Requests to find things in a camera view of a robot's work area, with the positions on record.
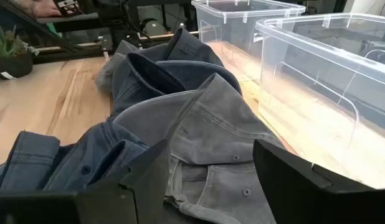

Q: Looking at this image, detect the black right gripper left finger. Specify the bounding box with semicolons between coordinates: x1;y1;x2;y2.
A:
0;139;171;224

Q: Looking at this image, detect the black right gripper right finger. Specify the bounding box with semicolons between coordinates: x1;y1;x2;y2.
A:
252;138;385;224

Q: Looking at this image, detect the light grey baseball cap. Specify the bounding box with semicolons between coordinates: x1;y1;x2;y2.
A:
113;73;287;224

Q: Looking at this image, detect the blue denim baseball cap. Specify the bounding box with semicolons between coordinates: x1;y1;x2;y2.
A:
0;121;150;192

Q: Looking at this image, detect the black baseball cap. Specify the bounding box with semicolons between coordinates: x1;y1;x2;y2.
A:
111;52;243;116

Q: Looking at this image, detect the dark grey baseball cap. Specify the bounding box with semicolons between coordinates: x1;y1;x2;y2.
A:
95;39;140;94

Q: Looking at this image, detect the blue-grey baseball cap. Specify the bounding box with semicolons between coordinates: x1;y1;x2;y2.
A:
138;27;225;68

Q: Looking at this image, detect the clear plastic storage bin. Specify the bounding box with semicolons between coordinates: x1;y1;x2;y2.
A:
254;12;385;190
191;0;307;82

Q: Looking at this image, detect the potted succulent plant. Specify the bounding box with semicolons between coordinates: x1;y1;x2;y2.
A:
0;22;40;80

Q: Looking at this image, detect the person's hand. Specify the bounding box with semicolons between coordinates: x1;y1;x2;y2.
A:
11;0;62;18

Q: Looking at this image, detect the black metal table frame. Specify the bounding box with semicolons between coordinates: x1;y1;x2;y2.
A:
0;0;199;65

